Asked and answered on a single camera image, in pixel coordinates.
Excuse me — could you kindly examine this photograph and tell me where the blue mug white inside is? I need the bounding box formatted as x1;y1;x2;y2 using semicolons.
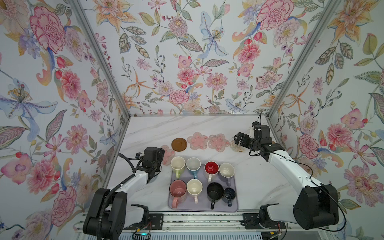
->
186;158;201;179

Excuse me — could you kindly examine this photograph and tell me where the red inside white mug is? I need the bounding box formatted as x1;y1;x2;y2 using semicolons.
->
204;161;220;183

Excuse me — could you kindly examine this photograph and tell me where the white embroidered round coaster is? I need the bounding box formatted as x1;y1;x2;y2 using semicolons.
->
230;140;247;153

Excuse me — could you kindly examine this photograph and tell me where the green mug white inside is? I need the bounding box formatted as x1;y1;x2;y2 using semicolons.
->
171;157;186;179

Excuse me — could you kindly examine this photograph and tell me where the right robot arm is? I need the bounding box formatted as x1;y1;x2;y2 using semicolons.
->
234;122;343;231

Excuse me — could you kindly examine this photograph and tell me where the corner aluminium post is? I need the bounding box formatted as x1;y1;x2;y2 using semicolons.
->
266;0;340;120
69;0;131;120

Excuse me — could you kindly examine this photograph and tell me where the lilac mug white inside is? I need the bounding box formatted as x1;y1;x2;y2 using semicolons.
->
219;163;235;187

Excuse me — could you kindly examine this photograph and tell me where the cream mug pink handle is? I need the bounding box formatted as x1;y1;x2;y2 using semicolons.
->
187;179;203;204

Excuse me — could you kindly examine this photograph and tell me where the small dark blue mug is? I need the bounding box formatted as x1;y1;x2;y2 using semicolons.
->
222;188;236;207

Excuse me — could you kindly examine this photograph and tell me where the right corner aluminium post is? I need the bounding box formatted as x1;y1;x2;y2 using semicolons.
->
266;0;340;120

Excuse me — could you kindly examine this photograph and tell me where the lilac drying mat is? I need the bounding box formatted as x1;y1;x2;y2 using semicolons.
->
168;164;239;213

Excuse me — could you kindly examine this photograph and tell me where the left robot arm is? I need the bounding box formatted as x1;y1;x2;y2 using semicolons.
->
82;147;166;240

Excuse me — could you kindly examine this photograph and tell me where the pink flower coaster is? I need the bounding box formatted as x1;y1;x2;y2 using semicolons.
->
161;145;176;166
208;134;230;152
187;132;209;150

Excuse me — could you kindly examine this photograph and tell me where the black mug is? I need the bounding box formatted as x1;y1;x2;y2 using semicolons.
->
207;182;224;210

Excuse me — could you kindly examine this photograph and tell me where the left corner aluminium post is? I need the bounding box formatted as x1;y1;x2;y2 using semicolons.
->
69;0;131;120

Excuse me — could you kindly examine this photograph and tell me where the brown wooden round coaster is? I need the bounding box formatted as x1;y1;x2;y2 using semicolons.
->
171;138;188;152

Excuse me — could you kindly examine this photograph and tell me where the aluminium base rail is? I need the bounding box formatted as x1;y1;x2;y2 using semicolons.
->
72;210;336;240

